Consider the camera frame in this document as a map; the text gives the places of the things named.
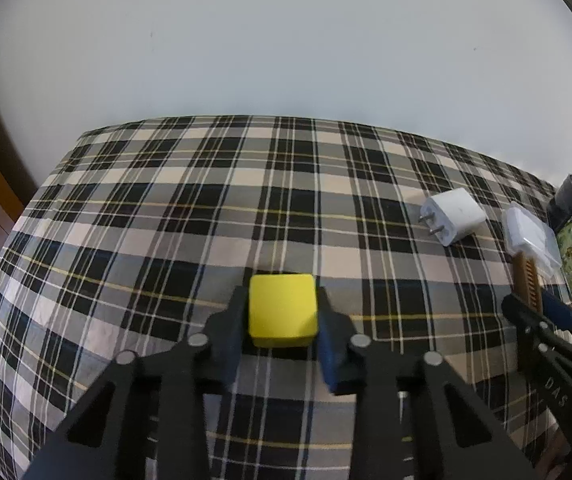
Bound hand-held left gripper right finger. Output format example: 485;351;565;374
313;285;537;480

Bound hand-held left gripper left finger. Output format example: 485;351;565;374
23;285;249;480

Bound wooden comb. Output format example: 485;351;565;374
512;250;544;313

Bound yellow cube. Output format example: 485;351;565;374
248;273;319;350

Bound clear plastic box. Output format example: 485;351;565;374
502;202;563;270

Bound white charger plug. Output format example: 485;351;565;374
418;188;487;247

